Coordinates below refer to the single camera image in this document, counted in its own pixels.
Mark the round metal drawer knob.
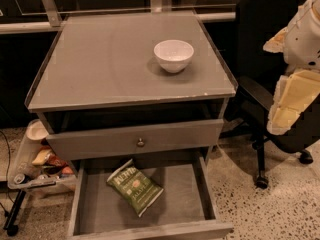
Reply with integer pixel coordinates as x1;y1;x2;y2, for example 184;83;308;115
137;138;145;147

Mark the white bowl in bin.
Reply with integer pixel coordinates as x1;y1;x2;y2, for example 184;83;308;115
26;120;49;141

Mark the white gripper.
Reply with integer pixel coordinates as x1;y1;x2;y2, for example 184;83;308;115
263;0;320;135

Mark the closed grey top drawer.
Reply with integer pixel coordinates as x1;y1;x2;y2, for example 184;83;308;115
47;119;223;160

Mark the green jalapeno chip bag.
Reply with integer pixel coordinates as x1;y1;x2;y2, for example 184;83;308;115
107;159;164;217

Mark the metal railing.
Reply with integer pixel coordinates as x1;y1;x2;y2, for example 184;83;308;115
0;0;235;35

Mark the clear plastic snack bin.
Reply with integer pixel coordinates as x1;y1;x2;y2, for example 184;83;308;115
7;132;77;198

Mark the white ceramic bowl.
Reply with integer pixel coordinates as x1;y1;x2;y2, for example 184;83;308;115
153;40;194;73

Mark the black cable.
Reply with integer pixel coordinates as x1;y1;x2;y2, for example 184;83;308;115
0;129;12;182

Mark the grey drawer cabinet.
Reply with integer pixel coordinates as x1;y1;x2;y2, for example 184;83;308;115
26;11;236;240

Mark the black office chair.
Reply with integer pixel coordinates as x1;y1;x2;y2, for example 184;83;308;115
224;0;320;189

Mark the open grey middle drawer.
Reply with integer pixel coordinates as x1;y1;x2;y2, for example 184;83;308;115
67;152;235;240

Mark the red snack bag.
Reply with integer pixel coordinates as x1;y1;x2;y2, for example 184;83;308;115
47;154;67;167

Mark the yellow snack bag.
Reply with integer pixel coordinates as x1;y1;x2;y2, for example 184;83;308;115
32;149;52;166

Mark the black stand leg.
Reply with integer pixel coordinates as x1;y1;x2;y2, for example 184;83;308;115
3;190;26;236

